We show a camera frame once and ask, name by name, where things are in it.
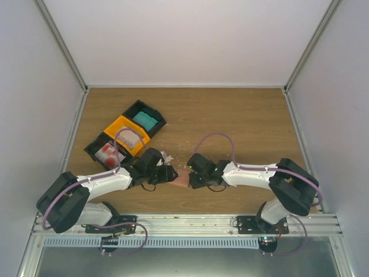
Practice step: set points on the grey slotted cable duct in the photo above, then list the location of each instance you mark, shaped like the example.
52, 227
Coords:
154, 242

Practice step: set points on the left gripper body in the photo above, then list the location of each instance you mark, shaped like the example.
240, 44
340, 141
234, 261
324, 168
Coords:
156, 178

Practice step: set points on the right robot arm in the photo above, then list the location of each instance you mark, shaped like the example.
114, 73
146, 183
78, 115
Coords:
293, 187

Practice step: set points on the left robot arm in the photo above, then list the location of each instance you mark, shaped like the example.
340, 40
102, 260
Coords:
67, 202

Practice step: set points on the white debris pile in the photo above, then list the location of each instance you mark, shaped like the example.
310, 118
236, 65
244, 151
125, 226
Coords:
177, 154

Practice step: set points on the red and white cards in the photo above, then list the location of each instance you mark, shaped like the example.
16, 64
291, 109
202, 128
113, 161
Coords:
109, 156

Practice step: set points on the black bin with red cards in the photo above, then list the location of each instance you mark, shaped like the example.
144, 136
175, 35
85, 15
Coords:
99, 141

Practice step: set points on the black bin with teal cards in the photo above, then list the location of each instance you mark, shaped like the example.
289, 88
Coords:
141, 106

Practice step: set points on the teal cards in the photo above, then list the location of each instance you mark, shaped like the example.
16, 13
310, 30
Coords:
145, 120

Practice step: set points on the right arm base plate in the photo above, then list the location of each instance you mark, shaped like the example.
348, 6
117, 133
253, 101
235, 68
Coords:
250, 224

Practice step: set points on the yellow bin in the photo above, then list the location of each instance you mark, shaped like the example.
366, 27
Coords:
117, 125

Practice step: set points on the pale pink cards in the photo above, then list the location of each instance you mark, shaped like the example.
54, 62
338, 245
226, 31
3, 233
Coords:
129, 138

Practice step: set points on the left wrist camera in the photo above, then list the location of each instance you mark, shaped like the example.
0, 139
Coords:
165, 159

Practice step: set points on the aluminium mounting rail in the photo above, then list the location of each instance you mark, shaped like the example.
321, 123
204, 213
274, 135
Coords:
224, 225

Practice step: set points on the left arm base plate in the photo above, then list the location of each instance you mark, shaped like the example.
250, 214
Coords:
124, 224

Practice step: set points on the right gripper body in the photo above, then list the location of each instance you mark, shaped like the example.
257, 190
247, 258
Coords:
199, 183

